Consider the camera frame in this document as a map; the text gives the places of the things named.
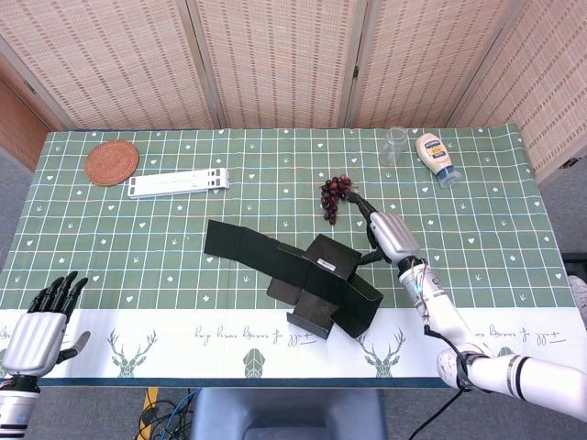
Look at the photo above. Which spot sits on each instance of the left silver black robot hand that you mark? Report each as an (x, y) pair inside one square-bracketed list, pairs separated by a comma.
[(34, 344)]

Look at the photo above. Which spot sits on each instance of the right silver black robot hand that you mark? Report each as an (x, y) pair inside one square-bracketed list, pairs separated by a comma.
[(392, 236)]

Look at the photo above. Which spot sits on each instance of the black cardboard box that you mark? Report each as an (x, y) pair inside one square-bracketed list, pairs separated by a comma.
[(321, 284)]

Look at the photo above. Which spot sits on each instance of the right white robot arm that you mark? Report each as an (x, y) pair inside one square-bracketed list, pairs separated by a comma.
[(445, 311)]

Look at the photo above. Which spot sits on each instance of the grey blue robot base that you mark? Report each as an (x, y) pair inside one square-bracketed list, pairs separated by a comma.
[(289, 412)]

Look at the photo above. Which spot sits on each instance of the woven bamboo folding screen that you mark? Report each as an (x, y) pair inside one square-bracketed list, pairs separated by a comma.
[(275, 59)]

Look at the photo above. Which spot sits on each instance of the white folding stand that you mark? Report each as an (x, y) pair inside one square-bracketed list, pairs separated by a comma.
[(179, 183)]

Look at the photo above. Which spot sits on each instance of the bunch of dark red grapes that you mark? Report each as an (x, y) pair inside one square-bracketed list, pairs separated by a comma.
[(332, 192)]

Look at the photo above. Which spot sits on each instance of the clear plastic cup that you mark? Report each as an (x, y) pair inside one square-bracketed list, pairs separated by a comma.
[(392, 149)]

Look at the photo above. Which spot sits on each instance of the green checked deer tablecloth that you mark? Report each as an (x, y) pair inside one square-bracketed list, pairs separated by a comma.
[(481, 238)]

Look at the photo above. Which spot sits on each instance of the mayonnaise squeeze bottle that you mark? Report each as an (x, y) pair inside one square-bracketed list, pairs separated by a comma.
[(433, 153)]

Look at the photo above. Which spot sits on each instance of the round woven rattan coaster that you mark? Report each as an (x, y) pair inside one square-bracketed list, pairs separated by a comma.
[(111, 163)]

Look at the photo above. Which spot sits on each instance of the grey pink fabric item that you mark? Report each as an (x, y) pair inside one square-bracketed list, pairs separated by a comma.
[(579, 293)]

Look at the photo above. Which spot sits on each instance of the brown wooden panel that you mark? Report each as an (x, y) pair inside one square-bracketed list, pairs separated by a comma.
[(18, 128)]

